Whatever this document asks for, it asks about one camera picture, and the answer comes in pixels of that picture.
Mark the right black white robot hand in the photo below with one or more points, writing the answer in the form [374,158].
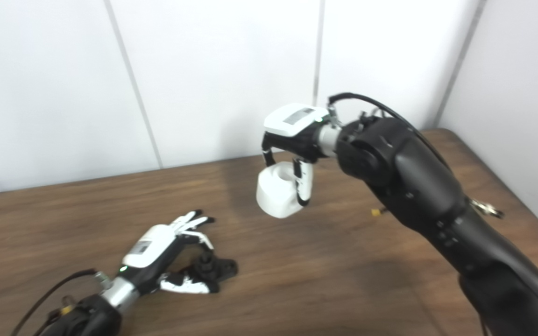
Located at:
[297,128]

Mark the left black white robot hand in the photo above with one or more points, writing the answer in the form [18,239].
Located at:
[150,254]

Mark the round white plastic piece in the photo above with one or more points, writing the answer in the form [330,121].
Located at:
[276,196]

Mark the black plastic holder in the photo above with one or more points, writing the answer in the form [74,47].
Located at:
[220,268]

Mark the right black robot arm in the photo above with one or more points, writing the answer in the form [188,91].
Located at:
[428,186]

